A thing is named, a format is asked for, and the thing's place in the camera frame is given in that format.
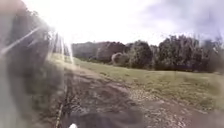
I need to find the row of trees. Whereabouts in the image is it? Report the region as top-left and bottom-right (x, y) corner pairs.
(71, 33), (224, 74)

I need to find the grey gravel path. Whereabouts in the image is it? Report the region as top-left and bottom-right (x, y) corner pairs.
(55, 65), (224, 128)

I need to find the open grass field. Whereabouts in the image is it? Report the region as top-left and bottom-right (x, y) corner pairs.
(72, 57), (224, 112)

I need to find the grass verge with leaves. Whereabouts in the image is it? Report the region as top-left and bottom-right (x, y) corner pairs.
(29, 53), (69, 128)

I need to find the pale path edge kerb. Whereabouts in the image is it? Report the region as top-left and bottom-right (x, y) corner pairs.
(54, 85), (70, 128)

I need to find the dark wood of trees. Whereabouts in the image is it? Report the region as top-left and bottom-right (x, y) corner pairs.
(0, 9), (72, 98)

